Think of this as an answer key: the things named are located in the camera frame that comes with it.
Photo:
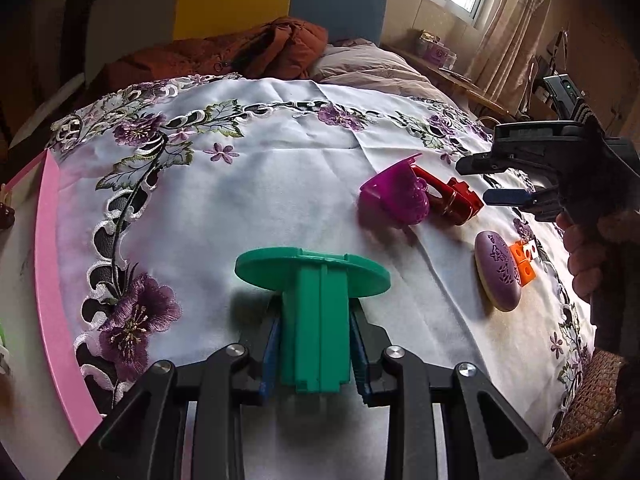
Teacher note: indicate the dark brown flower clip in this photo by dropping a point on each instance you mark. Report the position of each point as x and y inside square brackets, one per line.
[6, 212]

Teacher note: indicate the brown quilted jacket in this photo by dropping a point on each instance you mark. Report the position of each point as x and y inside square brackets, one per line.
[225, 52]

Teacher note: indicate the magenta plastic cup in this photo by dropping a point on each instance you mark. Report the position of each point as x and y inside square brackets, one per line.
[395, 195]

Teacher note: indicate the person's right hand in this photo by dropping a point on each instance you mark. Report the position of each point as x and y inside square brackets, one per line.
[582, 255]

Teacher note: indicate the red building block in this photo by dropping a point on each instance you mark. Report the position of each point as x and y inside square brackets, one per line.
[462, 202]

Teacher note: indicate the rattan chair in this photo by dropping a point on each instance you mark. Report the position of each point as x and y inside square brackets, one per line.
[590, 400]

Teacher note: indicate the orange building blocks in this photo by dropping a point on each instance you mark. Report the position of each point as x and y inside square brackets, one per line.
[522, 267]

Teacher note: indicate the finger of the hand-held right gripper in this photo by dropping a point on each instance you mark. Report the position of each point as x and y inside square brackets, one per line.
[505, 197]
[490, 164]

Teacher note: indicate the beige curtain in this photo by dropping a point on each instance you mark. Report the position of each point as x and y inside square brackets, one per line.
[515, 25]

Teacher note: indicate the green plastic spool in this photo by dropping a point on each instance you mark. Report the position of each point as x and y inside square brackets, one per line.
[310, 320]

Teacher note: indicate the light green round case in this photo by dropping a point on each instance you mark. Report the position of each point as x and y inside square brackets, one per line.
[2, 355]

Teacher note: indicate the pink shallow box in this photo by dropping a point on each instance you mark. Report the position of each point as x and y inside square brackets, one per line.
[50, 260]

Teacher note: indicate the wooden side table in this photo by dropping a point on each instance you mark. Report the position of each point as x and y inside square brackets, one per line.
[465, 85]

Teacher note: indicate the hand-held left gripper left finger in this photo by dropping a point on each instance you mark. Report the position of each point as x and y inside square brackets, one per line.
[270, 360]

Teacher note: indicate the purple box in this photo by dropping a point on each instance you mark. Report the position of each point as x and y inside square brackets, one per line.
[434, 50]

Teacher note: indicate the person's right forearm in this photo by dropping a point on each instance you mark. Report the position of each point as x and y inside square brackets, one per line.
[622, 225]

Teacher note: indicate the beige quilt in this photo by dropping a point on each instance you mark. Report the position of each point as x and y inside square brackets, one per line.
[375, 67]

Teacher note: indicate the white floral embroidered tablecloth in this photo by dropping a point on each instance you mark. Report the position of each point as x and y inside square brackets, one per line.
[250, 185]

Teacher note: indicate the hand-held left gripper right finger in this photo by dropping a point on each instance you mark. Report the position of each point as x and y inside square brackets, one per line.
[361, 375]

